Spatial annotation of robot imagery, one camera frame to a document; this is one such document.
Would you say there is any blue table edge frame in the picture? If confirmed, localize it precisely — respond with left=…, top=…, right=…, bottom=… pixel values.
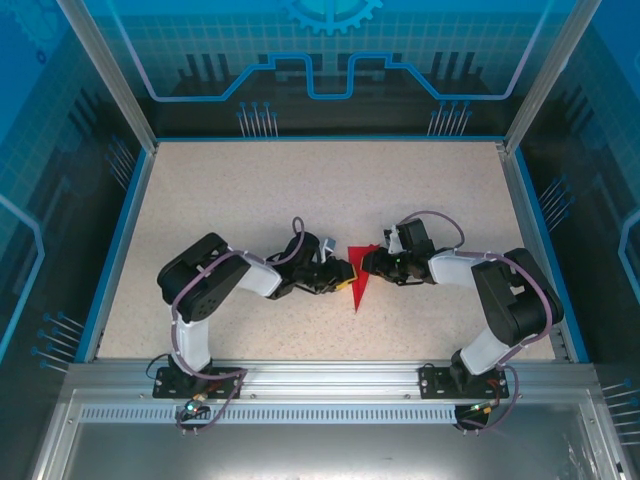
left=74, top=133, right=591, bottom=364

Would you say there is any cable connector with indicator light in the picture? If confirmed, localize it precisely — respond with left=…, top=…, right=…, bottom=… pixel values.
left=467, top=397, right=502, bottom=417
left=182, top=393, right=209, bottom=417

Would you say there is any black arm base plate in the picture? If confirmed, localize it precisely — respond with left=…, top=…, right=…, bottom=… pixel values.
left=153, top=366, right=244, bottom=400
left=418, top=364, right=510, bottom=400

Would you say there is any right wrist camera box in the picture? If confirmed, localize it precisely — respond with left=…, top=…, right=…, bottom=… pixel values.
left=382, top=225, right=404, bottom=254

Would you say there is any shiny metal tray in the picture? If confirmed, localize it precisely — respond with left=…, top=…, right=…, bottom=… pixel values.
left=29, top=389, right=629, bottom=480

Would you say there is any slotted grey cable duct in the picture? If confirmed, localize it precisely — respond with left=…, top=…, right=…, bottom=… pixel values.
left=79, top=405, right=459, bottom=424

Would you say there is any aluminium frame post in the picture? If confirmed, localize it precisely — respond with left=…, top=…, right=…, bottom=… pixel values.
left=55, top=0, right=160, bottom=154
left=501, top=0, right=607, bottom=154

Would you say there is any aluminium mounting rail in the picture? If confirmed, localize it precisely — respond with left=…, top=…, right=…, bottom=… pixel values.
left=67, top=360, right=596, bottom=401

